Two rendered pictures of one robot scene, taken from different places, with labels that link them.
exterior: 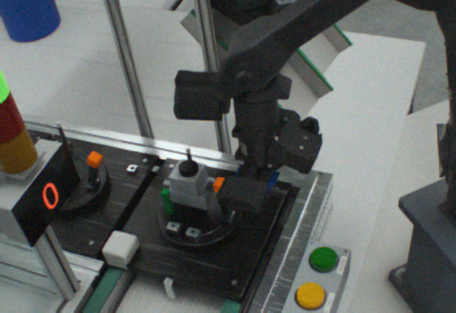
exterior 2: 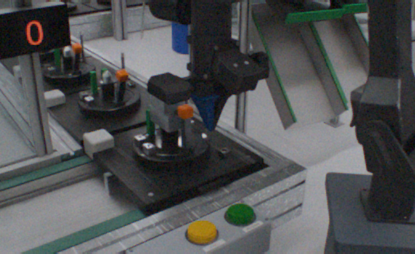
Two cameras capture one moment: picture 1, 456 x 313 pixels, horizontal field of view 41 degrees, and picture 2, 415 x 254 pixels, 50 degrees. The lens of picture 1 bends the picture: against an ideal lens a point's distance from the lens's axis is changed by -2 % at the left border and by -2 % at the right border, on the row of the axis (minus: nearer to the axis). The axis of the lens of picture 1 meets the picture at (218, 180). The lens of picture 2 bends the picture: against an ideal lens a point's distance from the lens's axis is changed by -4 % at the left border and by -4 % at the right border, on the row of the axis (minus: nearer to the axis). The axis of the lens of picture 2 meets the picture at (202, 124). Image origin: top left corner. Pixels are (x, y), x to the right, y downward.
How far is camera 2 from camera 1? 0.49 m
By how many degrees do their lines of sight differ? 28
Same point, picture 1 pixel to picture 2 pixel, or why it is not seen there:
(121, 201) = (130, 122)
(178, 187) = (154, 102)
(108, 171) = (141, 105)
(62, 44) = not seen: hidden behind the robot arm
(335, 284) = (232, 236)
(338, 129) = (354, 166)
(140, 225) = (126, 137)
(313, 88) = (333, 106)
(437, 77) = not seen: outside the picture
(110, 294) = (67, 170)
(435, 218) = (350, 197)
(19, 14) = (180, 30)
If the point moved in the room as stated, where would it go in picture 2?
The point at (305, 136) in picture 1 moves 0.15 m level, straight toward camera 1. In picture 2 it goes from (248, 62) to (178, 96)
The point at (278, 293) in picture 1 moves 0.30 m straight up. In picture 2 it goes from (178, 219) to (173, 15)
